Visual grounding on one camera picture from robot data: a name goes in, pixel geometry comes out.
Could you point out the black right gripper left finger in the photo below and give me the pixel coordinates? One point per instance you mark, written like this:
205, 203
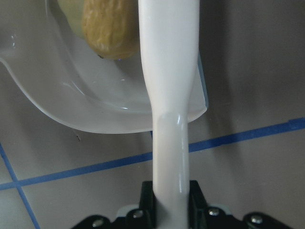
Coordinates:
148, 202

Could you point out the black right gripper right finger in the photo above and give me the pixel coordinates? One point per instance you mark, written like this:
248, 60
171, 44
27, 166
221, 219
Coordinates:
197, 206

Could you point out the beige plastic dustpan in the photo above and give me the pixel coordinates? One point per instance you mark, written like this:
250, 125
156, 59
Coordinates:
67, 80

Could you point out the white hand brush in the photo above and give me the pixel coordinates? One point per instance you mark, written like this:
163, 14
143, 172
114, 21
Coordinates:
169, 36

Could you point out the brown potato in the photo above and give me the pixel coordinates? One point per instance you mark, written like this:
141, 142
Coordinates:
111, 27

